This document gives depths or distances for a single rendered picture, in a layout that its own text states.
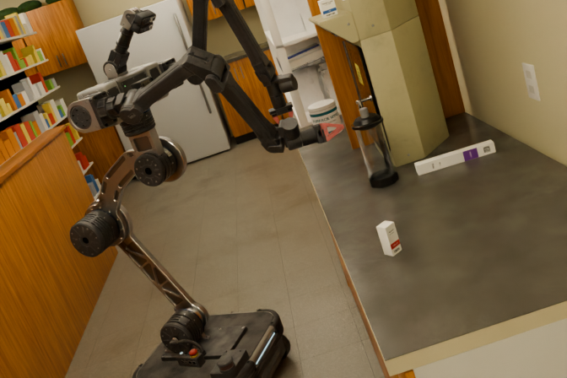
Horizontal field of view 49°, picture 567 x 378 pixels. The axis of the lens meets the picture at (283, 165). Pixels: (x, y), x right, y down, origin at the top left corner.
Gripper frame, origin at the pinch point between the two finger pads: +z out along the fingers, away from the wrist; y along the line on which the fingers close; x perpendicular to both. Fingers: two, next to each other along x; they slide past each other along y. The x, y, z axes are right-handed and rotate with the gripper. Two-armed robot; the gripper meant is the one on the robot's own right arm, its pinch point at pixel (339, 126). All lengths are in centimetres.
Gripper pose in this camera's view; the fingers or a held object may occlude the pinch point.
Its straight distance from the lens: 225.3
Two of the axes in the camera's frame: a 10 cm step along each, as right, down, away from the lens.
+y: -0.4, -0.5, 10.0
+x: 3.0, 9.5, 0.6
